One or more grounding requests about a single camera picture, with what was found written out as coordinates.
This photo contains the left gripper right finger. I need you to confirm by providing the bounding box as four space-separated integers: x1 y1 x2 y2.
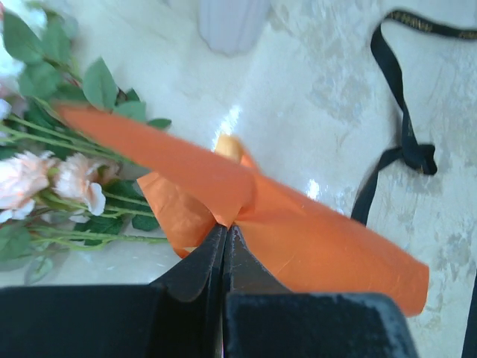
221 226 291 357

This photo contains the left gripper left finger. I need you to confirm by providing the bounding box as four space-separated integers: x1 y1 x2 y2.
150 225 227 357

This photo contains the orange wrapping paper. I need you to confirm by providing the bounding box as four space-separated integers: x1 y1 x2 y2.
54 103 429 316

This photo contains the black printed ribbon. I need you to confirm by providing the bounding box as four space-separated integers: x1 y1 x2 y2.
350 9 477 358

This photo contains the white ribbed vase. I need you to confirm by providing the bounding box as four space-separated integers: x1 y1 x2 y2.
198 0 271 56

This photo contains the pink flower bouquet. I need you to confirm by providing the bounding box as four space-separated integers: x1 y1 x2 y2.
1 1 176 286

